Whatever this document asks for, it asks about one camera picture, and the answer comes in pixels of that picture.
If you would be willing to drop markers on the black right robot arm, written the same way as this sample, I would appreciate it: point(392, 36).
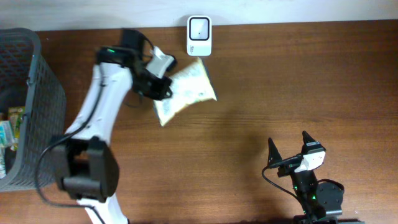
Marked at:
point(320, 199)

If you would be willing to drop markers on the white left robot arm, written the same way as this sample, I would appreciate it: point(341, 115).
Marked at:
point(84, 166)

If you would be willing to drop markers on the teal tissue pack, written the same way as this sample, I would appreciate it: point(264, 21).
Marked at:
point(7, 134)

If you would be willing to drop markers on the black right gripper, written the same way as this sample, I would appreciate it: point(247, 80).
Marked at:
point(274, 160)

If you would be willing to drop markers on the pale yellow snack bag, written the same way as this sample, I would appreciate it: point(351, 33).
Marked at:
point(189, 86)

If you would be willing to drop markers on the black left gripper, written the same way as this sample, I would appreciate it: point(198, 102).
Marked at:
point(155, 89)

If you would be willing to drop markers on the white barcode scanner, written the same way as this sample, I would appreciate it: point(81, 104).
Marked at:
point(199, 36)

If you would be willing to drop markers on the grey plastic basket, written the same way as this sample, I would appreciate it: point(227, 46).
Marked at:
point(27, 80)

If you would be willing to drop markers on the green tea pouch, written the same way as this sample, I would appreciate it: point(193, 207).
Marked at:
point(15, 116)

